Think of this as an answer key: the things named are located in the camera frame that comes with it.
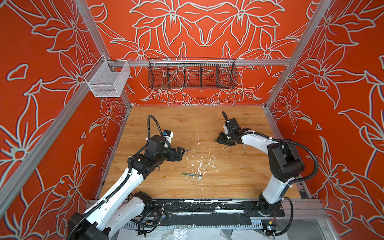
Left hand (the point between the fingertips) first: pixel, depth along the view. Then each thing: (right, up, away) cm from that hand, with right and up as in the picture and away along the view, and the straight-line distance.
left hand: (177, 148), depth 76 cm
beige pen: (+4, -5, +17) cm, 19 cm away
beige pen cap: (+31, -4, +18) cm, 36 cm away
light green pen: (+32, +3, -9) cm, 33 cm away
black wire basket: (+5, +47, +24) cm, 53 cm away
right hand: (+24, +2, +18) cm, 30 cm away
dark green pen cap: (+23, +1, +21) cm, 31 cm away
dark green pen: (+8, -17, +7) cm, 20 cm away
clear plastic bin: (-46, +41, +17) cm, 64 cm away
